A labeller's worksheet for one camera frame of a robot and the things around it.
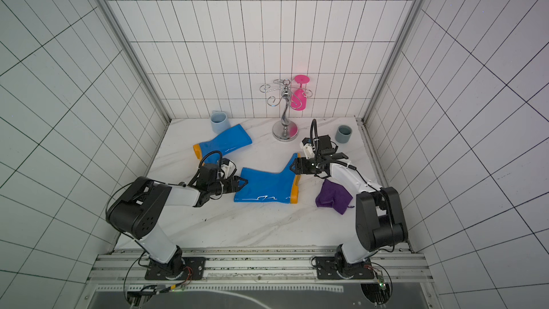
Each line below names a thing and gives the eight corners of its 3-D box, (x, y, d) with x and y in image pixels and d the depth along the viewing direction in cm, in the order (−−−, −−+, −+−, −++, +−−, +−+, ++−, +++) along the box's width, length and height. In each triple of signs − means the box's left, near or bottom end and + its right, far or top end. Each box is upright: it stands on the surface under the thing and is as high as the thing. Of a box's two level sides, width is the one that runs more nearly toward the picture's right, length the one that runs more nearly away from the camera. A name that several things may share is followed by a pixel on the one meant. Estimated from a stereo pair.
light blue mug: (205, 126, 118) (202, 118, 113) (219, 115, 123) (216, 108, 119) (220, 136, 113) (218, 128, 108) (234, 125, 119) (232, 117, 114)
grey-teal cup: (337, 144, 110) (339, 137, 105) (334, 132, 116) (336, 124, 111) (350, 144, 110) (354, 137, 105) (347, 132, 116) (350, 124, 111)
